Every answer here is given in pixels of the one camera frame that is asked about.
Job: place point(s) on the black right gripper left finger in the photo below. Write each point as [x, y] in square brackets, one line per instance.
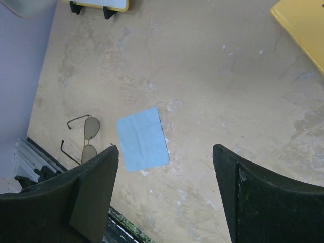
[70, 207]

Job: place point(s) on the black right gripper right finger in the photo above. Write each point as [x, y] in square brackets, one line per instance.
[263, 206]

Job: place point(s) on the thin framed sunglasses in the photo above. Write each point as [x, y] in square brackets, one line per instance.
[91, 128]

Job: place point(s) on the blue cleaning cloth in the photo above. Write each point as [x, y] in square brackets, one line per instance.
[142, 141]

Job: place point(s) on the pink glasses case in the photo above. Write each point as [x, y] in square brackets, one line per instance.
[27, 8]

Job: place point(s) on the yellow book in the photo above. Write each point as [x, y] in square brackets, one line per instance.
[303, 21]

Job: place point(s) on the small whiteboard on stand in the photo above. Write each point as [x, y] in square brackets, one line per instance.
[109, 7]

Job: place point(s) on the aluminium rail frame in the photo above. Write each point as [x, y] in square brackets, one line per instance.
[31, 163]

